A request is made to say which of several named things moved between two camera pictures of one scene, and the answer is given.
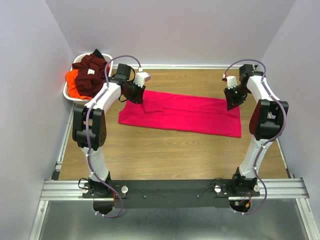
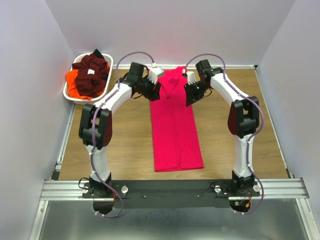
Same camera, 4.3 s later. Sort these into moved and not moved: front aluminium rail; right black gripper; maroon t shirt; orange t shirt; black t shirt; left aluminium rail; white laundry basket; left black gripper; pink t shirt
Moved: right black gripper; left black gripper; pink t shirt
Not moved: left aluminium rail; black t shirt; orange t shirt; maroon t shirt; front aluminium rail; white laundry basket
